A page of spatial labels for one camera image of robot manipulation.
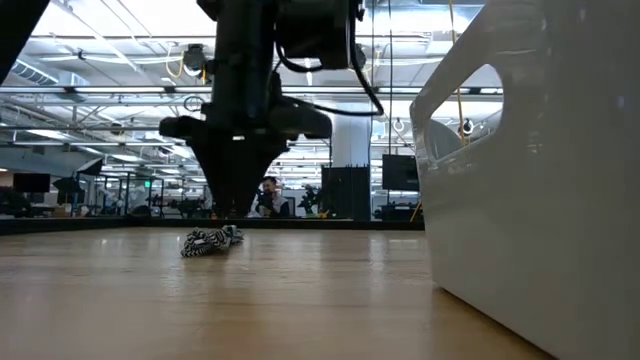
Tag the black wall monitor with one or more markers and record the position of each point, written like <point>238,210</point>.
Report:
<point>400,172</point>

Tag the white plastic bin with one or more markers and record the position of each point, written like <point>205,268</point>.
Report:
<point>540,240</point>

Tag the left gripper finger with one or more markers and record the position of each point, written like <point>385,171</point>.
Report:
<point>220,170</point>
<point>255,170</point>

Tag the black desk monitor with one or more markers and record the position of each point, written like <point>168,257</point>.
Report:
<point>32,183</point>

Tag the black cabinet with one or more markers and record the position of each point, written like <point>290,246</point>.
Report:
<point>345,195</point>

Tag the white building column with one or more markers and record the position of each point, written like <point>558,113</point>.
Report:
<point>352,145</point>

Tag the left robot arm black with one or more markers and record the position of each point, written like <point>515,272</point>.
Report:
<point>245,50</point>

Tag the small black ceiling reel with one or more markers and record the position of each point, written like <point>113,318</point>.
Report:
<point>466,127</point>

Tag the black table frame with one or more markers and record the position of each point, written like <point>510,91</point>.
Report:
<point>100,225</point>

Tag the person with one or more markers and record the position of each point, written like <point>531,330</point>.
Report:
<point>274,202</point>

